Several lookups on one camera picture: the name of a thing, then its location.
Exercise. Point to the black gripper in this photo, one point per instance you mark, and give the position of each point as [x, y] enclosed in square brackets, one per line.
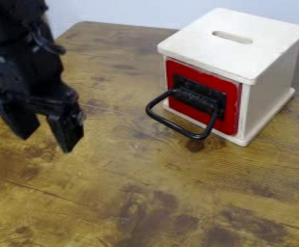
[34, 90]

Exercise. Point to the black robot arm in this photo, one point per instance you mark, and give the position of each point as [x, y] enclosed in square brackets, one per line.
[23, 25]

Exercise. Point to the red drawer front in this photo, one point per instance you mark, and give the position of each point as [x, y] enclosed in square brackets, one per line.
[228, 125]

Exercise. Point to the white wooden box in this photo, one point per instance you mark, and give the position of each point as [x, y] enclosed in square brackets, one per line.
[250, 50]

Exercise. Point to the black metal drawer handle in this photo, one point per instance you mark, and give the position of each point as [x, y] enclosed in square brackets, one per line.
[200, 97]

